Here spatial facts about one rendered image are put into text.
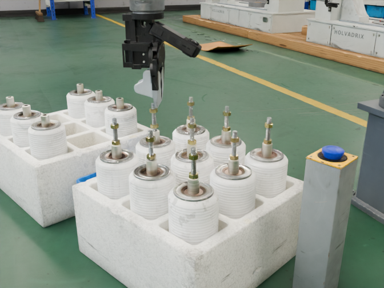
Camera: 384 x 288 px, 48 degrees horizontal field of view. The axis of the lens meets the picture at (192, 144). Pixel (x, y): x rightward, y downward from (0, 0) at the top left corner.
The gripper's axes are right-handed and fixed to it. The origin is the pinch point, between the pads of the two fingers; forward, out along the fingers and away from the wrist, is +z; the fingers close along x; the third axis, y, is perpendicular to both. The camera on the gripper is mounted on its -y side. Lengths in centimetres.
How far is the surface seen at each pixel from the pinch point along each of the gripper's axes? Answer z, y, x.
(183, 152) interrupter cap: 9.9, -6.3, 6.2
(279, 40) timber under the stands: 29, -47, -303
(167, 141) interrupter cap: 9.7, -1.5, 0.0
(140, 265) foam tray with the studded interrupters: 26.5, -0.3, 25.5
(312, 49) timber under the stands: 31, -71, -264
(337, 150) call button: 2.2, -36.8, 19.3
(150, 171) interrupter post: 9.3, -1.4, 17.8
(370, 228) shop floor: 35, -54, -8
